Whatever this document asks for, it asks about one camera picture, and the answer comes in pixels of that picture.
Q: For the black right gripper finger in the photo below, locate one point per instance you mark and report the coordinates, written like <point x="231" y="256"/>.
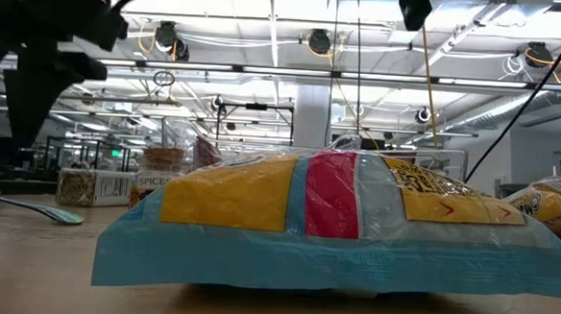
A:
<point x="415" y="10"/>

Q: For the green exit sign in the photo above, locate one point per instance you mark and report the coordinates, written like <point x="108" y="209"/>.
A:
<point x="115" y="152"/>

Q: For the background black rig frame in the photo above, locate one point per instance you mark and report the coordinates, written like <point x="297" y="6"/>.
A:
<point x="256" y="106"/>

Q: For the yellow ramen packet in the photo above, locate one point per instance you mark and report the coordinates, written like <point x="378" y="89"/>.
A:
<point x="547" y="204"/>

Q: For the silver ventilation duct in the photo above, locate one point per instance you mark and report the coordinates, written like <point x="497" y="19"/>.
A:
<point x="504" y="111"/>

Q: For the red snack packet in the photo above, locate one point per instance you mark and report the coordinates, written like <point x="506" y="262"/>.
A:
<point x="206" y="153"/>

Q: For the blue-edged beef ramen packet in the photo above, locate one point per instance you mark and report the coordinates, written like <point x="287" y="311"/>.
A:
<point x="304" y="259"/>

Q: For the small cork-stoppered spice jar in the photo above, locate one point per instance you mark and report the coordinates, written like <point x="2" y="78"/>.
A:
<point x="156" y="181"/>

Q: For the long ceiling light bar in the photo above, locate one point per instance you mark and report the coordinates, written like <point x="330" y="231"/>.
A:
<point x="285" y="71"/>

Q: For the white pillar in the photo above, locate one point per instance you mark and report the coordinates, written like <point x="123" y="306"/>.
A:
<point x="311" y="115"/>

